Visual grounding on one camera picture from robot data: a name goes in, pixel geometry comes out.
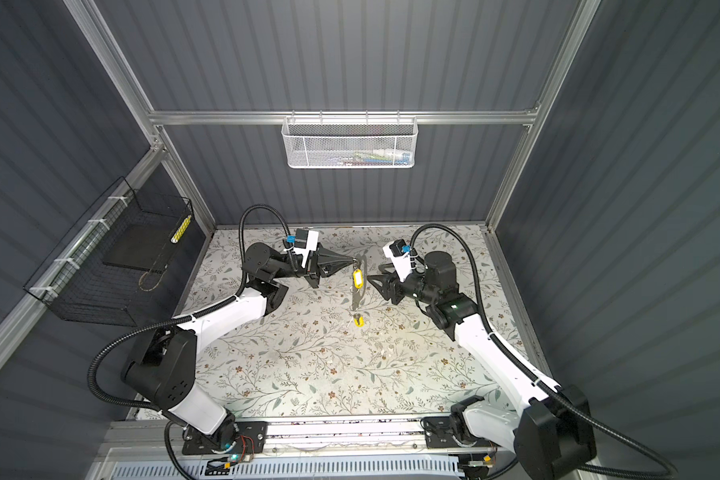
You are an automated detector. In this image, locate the black foam pad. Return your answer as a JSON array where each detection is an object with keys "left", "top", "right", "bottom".
[{"left": 102, "top": 224, "right": 178, "bottom": 273}]

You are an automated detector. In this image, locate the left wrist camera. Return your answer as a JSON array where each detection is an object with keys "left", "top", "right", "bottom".
[{"left": 284, "top": 228, "right": 320, "bottom": 270}]

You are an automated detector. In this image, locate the yellow marker pen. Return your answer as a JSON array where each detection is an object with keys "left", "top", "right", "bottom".
[{"left": 170, "top": 214, "right": 193, "bottom": 244}]

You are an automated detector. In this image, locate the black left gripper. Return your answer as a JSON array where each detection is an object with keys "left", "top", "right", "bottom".
[{"left": 270, "top": 241, "right": 350, "bottom": 291}]

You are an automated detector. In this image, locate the black wire basket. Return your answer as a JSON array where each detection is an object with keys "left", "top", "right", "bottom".
[{"left": 24, "top": 182, "right": 194, "bottom": 327}]

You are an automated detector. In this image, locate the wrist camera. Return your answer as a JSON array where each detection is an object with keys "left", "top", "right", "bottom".
[
  {"left": 382, "top": 239, "right": 415, "bottom": 282},
  {"left": 284, "top": 228, "right": 320, "bottom": 270}
]

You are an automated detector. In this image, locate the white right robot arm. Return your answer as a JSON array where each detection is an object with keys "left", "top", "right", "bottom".
[{"left": 367, "top": 241, "right": 596, "bottom": 479}]

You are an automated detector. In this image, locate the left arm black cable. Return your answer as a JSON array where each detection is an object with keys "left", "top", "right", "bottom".
[{"left": 86, "top": 204, "right": 295, "bottom": 480}]

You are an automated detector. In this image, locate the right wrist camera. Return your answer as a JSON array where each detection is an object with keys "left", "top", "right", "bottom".
[{"left": 382, "top": 239, "right": 415, "bottom": 282}]

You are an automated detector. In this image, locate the white vent grille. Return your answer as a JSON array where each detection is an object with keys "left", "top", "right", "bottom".
[{"left": 110, "top": 455, "right": 466, "bottom": 480}]

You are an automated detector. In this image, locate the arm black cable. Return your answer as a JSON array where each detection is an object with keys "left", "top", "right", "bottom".
[
  {"left": 409, "top": 223, "right": 679, "bottom": 480},
  {"left": 86, "top": 204, "right": 295, "bottom": 480}
]

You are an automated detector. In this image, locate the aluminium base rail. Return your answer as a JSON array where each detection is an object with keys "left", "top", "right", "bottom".
[{"left": 95, "top": 413, "right": 517, "bottom": 457}]

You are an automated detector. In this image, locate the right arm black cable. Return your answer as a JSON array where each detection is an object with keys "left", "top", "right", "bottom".
[{"left": 409, "top": 223, "right": 679, "bottom": 480}]

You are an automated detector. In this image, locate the white wire mesh basket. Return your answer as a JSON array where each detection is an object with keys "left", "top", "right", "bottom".
[{"left": 281, "top": 115, "right": 419, "bottom": 170}]

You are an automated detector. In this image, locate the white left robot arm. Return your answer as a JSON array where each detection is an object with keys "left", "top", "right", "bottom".
[{"left": 122, "top": 243, "right": 358, "bottom": 437}]

